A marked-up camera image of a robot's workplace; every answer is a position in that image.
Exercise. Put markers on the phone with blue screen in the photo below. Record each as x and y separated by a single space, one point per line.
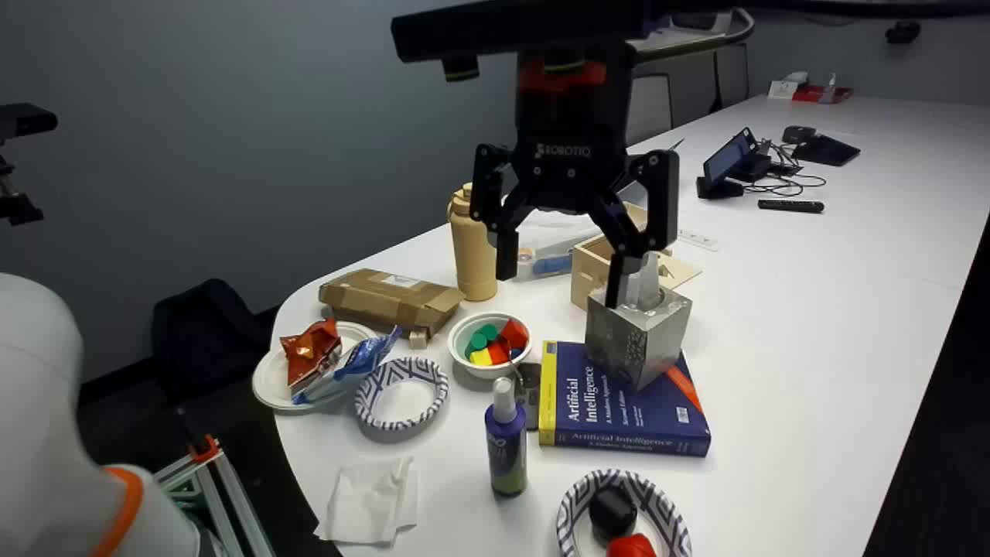
732 153

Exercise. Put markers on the blue hardcover book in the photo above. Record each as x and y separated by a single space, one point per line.
620 417

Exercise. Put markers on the yellow toy block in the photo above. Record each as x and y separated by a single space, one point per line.
481 358

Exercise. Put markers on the small wooden frame box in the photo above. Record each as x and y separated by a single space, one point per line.
636 216

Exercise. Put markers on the purple spray bottle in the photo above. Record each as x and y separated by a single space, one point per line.
505 448

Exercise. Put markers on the black backpack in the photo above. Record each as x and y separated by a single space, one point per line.
205 335

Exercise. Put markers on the small white box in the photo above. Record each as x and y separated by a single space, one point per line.
789 88

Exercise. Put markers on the blue snack bag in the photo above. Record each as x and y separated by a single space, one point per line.
367 358

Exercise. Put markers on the orange snack bag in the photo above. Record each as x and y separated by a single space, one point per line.
309 353

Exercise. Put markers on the beige bottle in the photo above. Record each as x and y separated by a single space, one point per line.
472 258

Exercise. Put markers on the black camera on stand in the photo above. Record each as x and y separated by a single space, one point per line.
20 125

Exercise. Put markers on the blue white patterned plate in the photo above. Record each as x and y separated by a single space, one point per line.
375 406
668 514

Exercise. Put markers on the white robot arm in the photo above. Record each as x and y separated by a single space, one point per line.
41 412

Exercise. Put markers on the beige bottle lid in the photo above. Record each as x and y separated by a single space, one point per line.
466 193

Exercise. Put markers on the red toy block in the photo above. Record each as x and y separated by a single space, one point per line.
512 339

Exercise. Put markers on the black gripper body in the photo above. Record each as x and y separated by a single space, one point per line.
573 142

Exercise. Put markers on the grey tissue box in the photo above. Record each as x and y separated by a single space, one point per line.
639 343

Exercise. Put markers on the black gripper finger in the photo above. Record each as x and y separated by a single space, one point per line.
496 195
653 203

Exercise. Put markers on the small black object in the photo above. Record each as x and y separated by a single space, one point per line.
614 512

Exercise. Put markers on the plain white plate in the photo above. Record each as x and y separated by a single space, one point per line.
271 388

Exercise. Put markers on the brown cardboard box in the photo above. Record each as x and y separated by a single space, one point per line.
389 298

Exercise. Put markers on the clear plastic bag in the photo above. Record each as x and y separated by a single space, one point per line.
367 505

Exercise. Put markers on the small round black item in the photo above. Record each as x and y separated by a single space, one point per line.
797 135

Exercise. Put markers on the black wall device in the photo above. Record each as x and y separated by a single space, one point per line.
902 31

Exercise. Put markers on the grey office chair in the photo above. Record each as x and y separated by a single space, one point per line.
651 109
735 78

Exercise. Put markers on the white bowl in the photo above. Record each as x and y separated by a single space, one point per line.
460 358

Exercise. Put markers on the tripod with orange joint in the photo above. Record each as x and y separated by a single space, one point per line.
210 480

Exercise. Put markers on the black wallet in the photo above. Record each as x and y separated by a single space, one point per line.
825 153

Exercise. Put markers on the clear plastic container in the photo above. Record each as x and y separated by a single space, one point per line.
552 264

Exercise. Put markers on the green toy block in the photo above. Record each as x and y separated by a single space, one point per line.
481 335

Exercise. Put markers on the small wooden block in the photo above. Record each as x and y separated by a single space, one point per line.
419 335

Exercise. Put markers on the flat wooden lid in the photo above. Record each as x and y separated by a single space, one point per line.
681 273

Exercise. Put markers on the white tissue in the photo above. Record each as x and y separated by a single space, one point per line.
651 283

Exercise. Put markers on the flat red item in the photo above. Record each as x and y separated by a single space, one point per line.
825 93

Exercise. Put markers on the small red object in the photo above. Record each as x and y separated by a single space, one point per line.
632 544

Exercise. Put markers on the black remote stick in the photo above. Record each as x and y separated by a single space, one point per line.
789 206

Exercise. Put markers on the black phone stand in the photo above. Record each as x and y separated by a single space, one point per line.
716 186

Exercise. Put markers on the open wooden box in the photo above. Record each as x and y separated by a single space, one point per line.
589 273

